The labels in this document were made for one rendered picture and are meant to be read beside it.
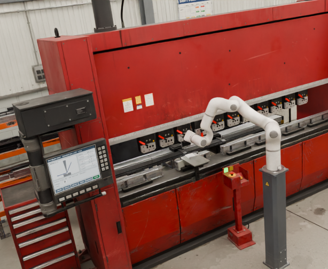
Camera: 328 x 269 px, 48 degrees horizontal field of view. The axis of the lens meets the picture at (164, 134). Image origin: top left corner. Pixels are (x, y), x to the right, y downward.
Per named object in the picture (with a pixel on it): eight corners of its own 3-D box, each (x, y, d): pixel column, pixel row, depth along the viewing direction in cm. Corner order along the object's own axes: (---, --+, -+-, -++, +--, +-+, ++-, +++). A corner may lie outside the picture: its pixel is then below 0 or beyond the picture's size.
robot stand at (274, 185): (290, 264, 349) (289, 168, 316) (276, 273, 341) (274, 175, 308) (275, 255, 364) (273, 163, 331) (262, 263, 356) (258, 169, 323)
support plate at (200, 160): (194, 166, 346) (194, 166, 346) (180, 158, 368) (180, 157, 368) (210, 161, 353) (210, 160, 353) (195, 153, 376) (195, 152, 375)
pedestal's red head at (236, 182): (232, 190, 363) (231, 173, 357) (223, 184, 377) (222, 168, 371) (249, 184, 369) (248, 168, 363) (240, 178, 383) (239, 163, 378)
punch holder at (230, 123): (228, 127, 384) (227, 112, 379) (223, 125, 391) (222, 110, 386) (240, 123, 390) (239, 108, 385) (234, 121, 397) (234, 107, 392)
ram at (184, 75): (103, 147, 324) (85, 55, 298) (100, 145, 331) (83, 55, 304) (337, 80, 446) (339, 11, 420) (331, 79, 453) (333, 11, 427)
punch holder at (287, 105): (285, 109, 417) (285, 95, 411) (280, 108, 424) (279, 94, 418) (295, 106, 423) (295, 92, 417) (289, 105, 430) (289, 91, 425)
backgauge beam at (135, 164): (111, 180, 366) (110, 171, 363) (107, 175, 378) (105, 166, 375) (283, 123, 460) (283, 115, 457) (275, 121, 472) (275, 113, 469)
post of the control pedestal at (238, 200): (238, 231, 387) (235, 186, 370) (235, 229, 392) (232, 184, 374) (242, 230, 389) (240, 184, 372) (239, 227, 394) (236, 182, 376)
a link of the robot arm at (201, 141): (201, 135, 331) (192, 134, 327) (209, 138, 320) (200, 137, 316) (198, 144, 333) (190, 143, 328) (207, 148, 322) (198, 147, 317)
